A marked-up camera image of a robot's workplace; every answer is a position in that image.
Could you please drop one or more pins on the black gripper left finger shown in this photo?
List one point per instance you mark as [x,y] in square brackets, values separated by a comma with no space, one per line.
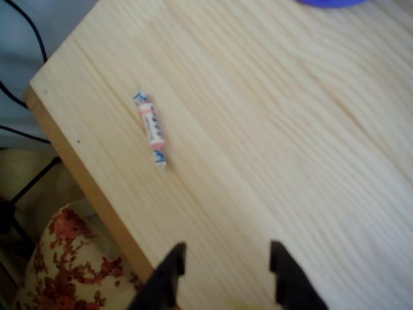
[166,281]

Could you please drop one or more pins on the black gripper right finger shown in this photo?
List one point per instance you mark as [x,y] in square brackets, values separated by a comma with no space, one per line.
[292,281]

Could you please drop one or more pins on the white candy roll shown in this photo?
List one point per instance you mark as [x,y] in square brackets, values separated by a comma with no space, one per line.
[151,128]

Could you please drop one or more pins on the purple plastic bowl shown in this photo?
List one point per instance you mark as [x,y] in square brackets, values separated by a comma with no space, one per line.
[329,2]

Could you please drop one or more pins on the red floral cushion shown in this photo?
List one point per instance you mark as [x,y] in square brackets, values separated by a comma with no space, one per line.
[71,264]

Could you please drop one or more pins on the black metal stand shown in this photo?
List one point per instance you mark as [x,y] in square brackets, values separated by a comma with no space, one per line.
[19,200]

